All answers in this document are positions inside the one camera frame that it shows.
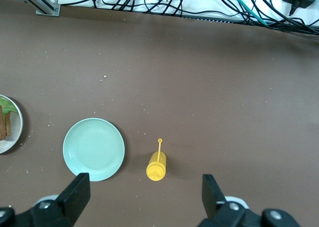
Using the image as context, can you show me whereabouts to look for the yellow mustard squeeze bottle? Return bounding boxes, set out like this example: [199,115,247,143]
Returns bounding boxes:
[146,138,167,182]

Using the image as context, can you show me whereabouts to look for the brown table cover sheet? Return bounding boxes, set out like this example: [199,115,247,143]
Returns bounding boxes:
[0,0,319,227]

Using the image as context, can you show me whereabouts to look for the tangled black floor cables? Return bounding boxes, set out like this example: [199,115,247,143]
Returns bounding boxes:
[57,0,319,36]

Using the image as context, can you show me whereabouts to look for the silver mounting bracket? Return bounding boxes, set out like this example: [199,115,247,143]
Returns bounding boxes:
[35,0,61,18]

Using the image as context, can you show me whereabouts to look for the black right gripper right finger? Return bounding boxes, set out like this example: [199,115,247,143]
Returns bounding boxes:
[199,174,301,227]

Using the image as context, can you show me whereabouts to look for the teal network cable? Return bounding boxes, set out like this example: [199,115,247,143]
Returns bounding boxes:
[224,0,271,26]

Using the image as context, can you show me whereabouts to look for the beige plate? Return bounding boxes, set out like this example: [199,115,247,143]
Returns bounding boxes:
[0,94,24,155]

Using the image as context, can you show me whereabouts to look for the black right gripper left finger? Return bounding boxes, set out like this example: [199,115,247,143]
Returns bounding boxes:
[0,172,91,227]

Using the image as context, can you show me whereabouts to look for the brown bread slice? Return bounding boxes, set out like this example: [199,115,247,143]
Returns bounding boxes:
[4,112,12,137]
[0,104,6,141]

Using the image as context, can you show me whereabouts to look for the mint green plate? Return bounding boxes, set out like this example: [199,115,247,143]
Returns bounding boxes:
[62,117,126,182]

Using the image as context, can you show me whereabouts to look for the green lettuce leaf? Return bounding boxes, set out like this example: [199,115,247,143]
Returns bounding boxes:
[0,97,18,115]

